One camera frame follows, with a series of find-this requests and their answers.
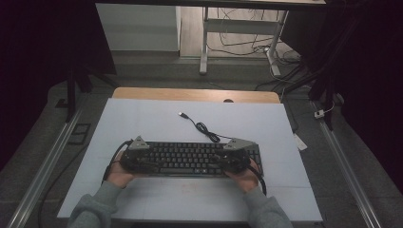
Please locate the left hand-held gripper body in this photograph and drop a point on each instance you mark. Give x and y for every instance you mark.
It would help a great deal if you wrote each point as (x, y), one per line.
(138, 145)

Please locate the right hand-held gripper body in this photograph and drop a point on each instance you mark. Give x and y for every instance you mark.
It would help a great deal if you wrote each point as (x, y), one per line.
(237, 144)

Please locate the black keyboard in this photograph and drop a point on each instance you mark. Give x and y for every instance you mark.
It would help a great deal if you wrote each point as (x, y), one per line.
(190, 158)

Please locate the person's right hand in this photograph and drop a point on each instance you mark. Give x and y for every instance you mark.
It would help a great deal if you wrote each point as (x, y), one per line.
(248, 182)

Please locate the person's left hand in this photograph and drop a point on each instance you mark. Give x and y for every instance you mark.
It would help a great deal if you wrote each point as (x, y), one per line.
(117, 175)

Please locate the white table cover sheet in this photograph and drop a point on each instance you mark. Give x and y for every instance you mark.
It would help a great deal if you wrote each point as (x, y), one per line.
(152, 120)

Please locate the white paper tag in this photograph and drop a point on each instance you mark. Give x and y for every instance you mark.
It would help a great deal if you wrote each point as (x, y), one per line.
(300, 142)

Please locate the wooden table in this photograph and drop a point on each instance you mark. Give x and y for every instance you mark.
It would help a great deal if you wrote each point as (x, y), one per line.
(190, 94)

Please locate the black tripod stand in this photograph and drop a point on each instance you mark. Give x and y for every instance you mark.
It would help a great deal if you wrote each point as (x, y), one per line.
(71, 95)

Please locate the small white adapter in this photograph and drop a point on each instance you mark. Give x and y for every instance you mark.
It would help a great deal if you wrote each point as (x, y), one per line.
(319, 114)

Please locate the black metal stand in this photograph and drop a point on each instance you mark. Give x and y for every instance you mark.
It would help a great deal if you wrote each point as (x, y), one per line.
(329, 95)

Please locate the white cabinet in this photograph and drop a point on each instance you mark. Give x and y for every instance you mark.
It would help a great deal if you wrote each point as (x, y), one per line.
(136, 28)

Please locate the white-legged desk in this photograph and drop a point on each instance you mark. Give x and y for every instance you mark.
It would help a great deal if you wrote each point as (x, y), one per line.
(236, 26)

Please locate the dark curtain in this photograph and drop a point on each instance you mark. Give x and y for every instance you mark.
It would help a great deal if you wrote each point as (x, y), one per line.
(374, 79)
(31, 47)

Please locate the aluminium rail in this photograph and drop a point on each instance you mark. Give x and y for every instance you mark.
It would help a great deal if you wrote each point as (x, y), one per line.
(47, 164)
(348, 177)

